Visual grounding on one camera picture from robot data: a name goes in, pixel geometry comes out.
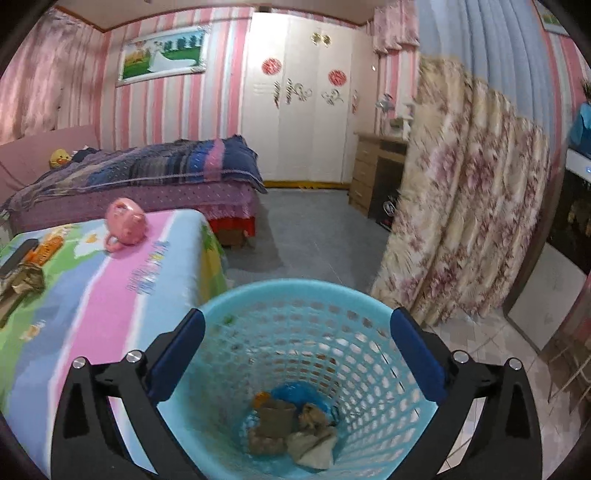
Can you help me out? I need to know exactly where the orange snack packet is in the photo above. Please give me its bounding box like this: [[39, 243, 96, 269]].
[[28, 233, 65, 264]]

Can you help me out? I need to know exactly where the silver printed snack packet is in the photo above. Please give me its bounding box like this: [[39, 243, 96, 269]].
[[0, 263, 46, 296]]

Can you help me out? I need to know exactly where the dark glass cabinet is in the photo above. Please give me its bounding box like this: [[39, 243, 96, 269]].
[[547, 152, 591, 278]]

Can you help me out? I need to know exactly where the wooden desk with drawers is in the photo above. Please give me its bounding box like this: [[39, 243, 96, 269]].
[[348, 131, 409, 220]]

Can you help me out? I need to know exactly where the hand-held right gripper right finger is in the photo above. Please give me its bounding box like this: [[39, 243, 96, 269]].
[[390, 307, 543, 480]]

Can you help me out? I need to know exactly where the white wardrobe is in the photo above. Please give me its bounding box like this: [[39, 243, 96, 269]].
[[240, 11, 375, 188]]

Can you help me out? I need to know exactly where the white board panel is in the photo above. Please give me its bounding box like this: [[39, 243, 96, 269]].
[[505, 240, 591, 356]]

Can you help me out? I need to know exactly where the purple striped quilt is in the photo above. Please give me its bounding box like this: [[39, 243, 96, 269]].
[[9, 135, 267, 204]]

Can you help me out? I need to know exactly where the colourful cartoon bird tablecloth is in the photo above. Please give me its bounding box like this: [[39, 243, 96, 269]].
[[0, 209, 229, 462]]

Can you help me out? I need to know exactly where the pink curtain valance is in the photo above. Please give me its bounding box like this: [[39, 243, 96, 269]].
[[372, 0, 419, 54]]

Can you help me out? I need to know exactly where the black remote control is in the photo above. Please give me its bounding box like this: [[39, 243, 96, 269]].
[[0, 237, 40, 279]]

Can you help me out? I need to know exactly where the pink pig toy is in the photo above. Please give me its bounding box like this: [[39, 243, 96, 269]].
[[104, 198, 149, 254]]

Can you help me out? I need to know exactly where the blue and floral curtain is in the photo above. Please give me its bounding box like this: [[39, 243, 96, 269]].
[[369, 0, 555, 326]]

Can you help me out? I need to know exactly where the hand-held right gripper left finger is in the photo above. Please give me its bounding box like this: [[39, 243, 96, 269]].
[[51, 308, 206, 480]]

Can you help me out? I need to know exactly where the small framed wall picture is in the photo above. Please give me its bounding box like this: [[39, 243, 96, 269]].
[[538, 0, 573, 35]]

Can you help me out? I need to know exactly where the pink patterned curtain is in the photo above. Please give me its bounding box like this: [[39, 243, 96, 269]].
[[0, 9, 105, 144]]

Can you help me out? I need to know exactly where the brown paper roll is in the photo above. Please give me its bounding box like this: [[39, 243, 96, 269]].
[[259, 401, 297, 437]]

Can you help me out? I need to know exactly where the bed with pink headboard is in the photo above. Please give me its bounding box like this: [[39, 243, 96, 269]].
[[0, 124, 269, 241]]

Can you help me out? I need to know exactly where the blue plastic bag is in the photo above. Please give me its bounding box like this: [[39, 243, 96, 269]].
[[270, 384, 335, 416]]

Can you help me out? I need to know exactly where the black bag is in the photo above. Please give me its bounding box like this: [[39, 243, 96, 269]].
[[379, 194, 400, 229]]

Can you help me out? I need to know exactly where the light blue plastic basket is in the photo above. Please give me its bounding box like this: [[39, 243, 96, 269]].
[[199, 278, 439, 474]]

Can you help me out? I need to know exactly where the framed wedding wall picture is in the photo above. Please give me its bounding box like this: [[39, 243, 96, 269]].
[[115, 25, 206, 86]]

